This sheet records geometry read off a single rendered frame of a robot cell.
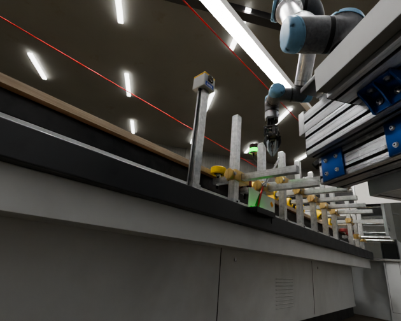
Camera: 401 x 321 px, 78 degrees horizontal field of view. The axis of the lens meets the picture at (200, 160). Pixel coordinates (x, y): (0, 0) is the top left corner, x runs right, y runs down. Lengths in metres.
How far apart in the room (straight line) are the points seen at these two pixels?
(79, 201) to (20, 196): 0.13
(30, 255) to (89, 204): 0.25
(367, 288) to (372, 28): 3.49
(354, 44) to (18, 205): 0.79
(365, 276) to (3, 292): 3.62
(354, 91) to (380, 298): 3.34
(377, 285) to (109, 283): 3.33
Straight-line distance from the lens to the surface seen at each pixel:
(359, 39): 0.64
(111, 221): 0.74
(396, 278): 3.71
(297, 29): 0.94
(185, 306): 1.23
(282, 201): 1.56
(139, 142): 1.03
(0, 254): 0.87
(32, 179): 0.68
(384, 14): 0.61
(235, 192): 1.12
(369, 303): 3.90
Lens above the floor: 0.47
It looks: 21 degrees up
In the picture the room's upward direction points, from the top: 6 degrees clockwise
